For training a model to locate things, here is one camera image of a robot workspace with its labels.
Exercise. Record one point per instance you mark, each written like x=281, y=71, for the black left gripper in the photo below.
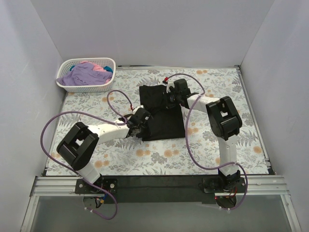
x=145, y=120

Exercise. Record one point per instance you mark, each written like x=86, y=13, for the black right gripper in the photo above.
x=169, y=95

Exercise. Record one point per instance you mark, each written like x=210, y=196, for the black t shirt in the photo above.
x=163, y=123

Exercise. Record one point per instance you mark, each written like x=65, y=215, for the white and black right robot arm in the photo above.
x=225, y=124

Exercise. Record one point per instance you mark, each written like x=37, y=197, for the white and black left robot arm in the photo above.
x=78, y=146

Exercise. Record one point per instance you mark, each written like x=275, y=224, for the blue garment in basket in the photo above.
x=108, y=69

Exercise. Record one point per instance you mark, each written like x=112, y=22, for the floral patterned table mat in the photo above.
x=133, y=156

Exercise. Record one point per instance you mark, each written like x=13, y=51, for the white plastic laundry basket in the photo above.
x=65, y=67

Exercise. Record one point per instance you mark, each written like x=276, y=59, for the pink garment in basket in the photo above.
x=95, y=66

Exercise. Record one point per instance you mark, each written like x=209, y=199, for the purple t shirt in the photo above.
x=84, y=75

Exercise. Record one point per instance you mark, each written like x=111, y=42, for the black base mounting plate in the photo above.
x=162, y=188

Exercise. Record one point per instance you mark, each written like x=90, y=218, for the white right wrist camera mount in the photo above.
x=170, y=87

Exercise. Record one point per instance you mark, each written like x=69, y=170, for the aluminium frame rail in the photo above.
x=65, y=186

